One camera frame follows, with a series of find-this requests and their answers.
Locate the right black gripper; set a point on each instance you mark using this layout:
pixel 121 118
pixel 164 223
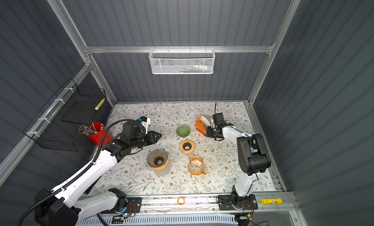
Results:
pixel 209 134

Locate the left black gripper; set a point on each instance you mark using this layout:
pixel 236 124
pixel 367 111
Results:
pixel 151 134

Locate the grey glass dripper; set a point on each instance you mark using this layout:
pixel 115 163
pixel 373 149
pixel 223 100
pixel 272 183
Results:
pixel 157 157

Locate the orange glass pitcher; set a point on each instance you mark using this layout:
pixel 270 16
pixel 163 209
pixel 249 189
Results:
pixel 196 165

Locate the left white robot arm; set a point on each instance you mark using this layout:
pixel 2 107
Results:
pixel 61 206

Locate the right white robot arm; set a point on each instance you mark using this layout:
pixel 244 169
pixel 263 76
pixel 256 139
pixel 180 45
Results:
pixel 252 155

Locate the orange coffee filter box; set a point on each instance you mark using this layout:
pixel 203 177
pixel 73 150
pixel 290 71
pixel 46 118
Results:
pixel 202 125

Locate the green glass dripper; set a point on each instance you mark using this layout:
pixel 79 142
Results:
pixel 183 131

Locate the red cup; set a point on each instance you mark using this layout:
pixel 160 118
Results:
pixel 99 130

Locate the yellow marker in basket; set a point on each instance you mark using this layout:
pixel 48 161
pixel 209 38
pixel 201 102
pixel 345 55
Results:
pixel 100 104

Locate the orange tape roll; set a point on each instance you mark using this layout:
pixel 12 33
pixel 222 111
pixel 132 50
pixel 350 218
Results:
pixel 181 201

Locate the yellow glue stick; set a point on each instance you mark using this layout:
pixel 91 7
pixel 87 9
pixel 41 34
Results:
pixel 271 201

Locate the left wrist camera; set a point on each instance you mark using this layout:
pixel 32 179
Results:
pixel 144 121

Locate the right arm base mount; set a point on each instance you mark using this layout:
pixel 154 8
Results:
pixel 234 202

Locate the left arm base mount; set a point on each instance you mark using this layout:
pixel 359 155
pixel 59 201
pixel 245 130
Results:
pixel 129 205

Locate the white wire basket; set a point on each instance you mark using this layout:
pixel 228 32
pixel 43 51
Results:
pixel 182 63

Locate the black wire basket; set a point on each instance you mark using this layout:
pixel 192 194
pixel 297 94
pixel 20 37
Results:
pixel 60 126

